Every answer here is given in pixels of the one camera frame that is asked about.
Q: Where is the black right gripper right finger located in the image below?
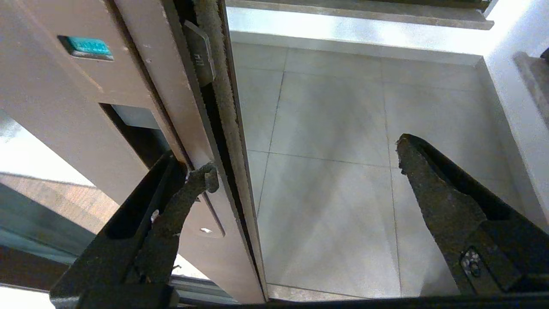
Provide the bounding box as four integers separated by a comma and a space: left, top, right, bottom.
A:
395, 133, 549, 297

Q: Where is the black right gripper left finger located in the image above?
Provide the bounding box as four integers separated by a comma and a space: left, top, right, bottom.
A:
49, 150, 220, 307

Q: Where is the brown framed sliding glass door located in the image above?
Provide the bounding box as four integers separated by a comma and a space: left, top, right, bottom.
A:
0, 0, 268, 303

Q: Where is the metal floor door track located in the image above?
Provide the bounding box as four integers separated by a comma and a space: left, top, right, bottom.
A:
172, 275, 266, 303

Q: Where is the stone window sill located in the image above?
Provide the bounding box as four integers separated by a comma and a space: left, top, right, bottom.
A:
513, 51, 549, 129

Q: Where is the stone balcony ledge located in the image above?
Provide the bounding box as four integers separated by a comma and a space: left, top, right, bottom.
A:
225, 0, 495, 30

